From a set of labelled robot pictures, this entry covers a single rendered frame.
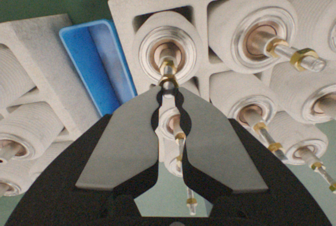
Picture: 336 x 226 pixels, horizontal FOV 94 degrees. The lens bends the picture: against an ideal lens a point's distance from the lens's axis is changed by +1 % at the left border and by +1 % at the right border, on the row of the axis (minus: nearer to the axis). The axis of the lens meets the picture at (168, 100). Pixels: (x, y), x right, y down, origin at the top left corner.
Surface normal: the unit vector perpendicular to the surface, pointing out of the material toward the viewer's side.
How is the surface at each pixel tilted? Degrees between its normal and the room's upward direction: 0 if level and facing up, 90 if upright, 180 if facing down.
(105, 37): 0
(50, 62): 90
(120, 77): 0
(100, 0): 0
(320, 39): 42
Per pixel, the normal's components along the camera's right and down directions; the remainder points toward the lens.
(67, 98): 0.98, -0.15
